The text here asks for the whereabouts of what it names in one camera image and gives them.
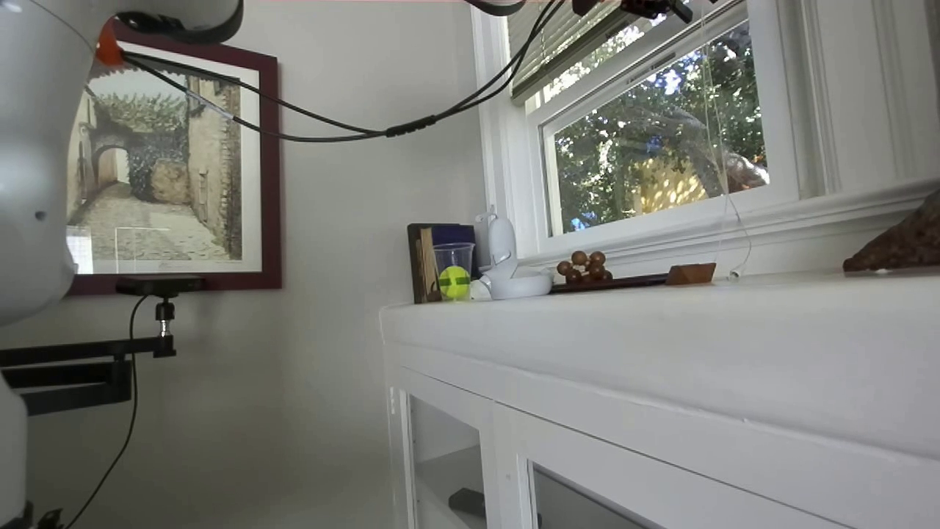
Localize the beige window blinds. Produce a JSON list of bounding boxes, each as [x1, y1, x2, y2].
[[507, 0, 741, 102]]

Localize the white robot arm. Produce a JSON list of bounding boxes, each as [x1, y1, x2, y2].
[[0, 0, 243, 324]]

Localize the clear drinking glass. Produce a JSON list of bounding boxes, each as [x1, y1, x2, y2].
[[435, 242, 472, 302]]

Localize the green tennis ball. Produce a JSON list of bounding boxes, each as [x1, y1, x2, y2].
[[437, 265, 471, 299]]

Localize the white swan figurine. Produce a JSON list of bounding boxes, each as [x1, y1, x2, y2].
[[471, 209, 518, 299]]

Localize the white shallow dish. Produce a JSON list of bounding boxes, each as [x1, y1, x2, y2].
[[491, 274, 553, 299]]

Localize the brown wooden bead figure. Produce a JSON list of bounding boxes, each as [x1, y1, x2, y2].
[[556, 250, 610, 287]]

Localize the dark wooden tray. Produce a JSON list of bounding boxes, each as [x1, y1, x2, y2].
[[550, 262, 717, 293]]

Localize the framed street painting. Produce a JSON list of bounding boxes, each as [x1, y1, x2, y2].
[[67, 29, 283, 293]]

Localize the white framed window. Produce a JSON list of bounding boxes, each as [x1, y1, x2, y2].
[[471, 0, 940, 277]]

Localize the white glass-door cabinet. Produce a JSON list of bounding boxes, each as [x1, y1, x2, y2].
[[381, 277, 940, 529]]

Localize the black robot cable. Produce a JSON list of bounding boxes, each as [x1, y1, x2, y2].
[[115, 0, 570, 146]]

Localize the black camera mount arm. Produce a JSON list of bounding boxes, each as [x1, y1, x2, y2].
[[0, 277, 205, 414]]

